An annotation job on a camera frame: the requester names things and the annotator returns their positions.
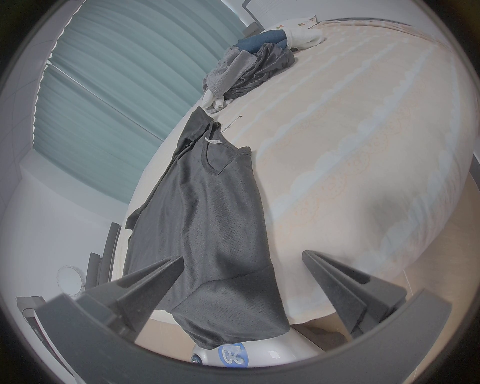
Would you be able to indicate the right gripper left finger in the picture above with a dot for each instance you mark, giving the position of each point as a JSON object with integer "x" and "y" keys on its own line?
{"x": 138, "y": 296}

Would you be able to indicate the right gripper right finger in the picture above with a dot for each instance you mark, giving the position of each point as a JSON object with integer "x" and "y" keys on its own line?
{"x": 356, "y": 296}

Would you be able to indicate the black T-shirt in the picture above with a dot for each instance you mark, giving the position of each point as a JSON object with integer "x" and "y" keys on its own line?
{"x": 210, "y": 225}

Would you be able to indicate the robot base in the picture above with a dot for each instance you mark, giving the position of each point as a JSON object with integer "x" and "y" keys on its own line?
{"x": 262, "y": 356}

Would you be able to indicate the bed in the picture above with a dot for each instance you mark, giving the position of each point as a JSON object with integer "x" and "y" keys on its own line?
{"x": 356, "y": 131}

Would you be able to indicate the pile of clothes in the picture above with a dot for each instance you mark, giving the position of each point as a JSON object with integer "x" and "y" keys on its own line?
{"x": 247, "y": 67}

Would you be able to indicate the round white framed mirror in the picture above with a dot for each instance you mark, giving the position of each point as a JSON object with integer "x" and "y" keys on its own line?
{"x": 69, "y": 279}

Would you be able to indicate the blue-green curtain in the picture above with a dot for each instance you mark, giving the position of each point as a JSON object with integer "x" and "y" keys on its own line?
{"x": 150, "y": 45}
{"x": 93, "y": 131}

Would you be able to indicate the white printed pillow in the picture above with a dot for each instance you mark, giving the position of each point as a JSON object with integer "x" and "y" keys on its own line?
{"x": 296, "y": 23}

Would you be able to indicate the grey bedside table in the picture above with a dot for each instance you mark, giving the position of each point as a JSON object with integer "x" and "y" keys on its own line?
{"x": 254, "y": 30}

